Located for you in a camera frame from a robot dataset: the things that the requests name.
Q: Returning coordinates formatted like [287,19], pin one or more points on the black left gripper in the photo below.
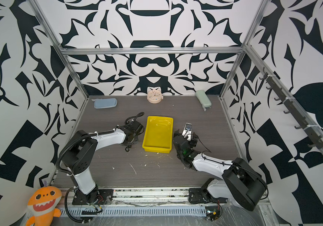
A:
[137,140]

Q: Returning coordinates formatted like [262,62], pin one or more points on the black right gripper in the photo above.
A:
[194,142]

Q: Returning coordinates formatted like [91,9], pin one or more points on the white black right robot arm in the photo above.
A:
[235,180]

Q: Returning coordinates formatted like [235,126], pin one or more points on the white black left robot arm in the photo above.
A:
[75,158]

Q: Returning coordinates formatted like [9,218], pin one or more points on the yellow plastic bin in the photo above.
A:
[158,134]

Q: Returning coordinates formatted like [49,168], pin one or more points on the beige round alarm clock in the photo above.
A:
[154,96]

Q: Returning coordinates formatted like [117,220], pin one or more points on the light blue glasses case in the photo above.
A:
[105,103]

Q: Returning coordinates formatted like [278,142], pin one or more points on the mint green glasses case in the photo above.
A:
[203,99]

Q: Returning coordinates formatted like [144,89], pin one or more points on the orange shark plush toy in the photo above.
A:
[43,204]

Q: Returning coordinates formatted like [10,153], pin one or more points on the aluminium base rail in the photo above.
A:
[144,202]

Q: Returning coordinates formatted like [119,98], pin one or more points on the black wall hook rail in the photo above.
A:
[295,109]

